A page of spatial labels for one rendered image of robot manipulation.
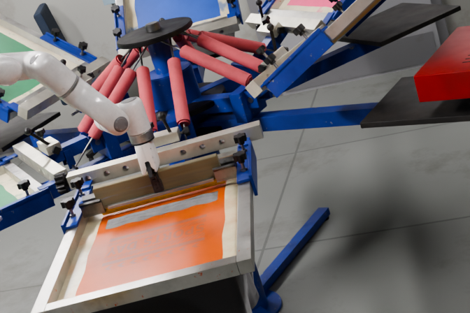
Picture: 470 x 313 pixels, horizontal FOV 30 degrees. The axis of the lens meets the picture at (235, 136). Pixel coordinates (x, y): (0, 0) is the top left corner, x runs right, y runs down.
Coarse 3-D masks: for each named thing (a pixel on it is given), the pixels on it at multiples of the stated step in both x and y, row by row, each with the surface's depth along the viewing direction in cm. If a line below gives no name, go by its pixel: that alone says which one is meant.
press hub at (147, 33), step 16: (144, 32) 346; (160, 32) 337; (176, 32) 332; (128, 48) 334; (160, 48) 342; (160, 64) 345; (160, 80) 341; (192, 80) 347; (160, 96) 344; (192, 96) 347; (192, 112) 336; (224, 112) 359; (208, 128) 346; (256, 272) 378; (256, 288) 377; (272, 304) 385
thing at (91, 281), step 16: (144, 208) 275; (128, 224) 267; (144, 224) 263; (96, 240) 263; (96, 256) 252; (96, 272) 242; (112, 272) 239; (128, 272) 236; (144, 272) 234; (80, 288) 236; (96, 288) 233
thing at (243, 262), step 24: (240, 192) 256; (240, 216) 241; (72, 240) 259; (240, 240) 227; (216, 264) 218; (240, 264) 217; (48, 288) 234; (120, 288) 221; (144, 288) 219; (168, 288) 219; (48, 312) 222; (72, 312) 222
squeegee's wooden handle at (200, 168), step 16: (192, 160) 272; (208, 160) 270; (144, 176) 272; (160, 176) 272; (176, 176) 272; (192, 176) 272; (208, 176) 272; (96, 192) 274; (112, 192) 274; (128, 192) 274; (144, 192) 274
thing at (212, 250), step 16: (192, 192) 276; (208, 192) 272; (224, 192) 269; (192, 208) 264; (208, 208) 261; (224, 208) 257; (160, 224) 260; (208, 224) 250; (224, 224) 247; (208, 240) 240; (176, 256) 237; (192, 256) 234; (208, 256) 231; (160, 272) 231
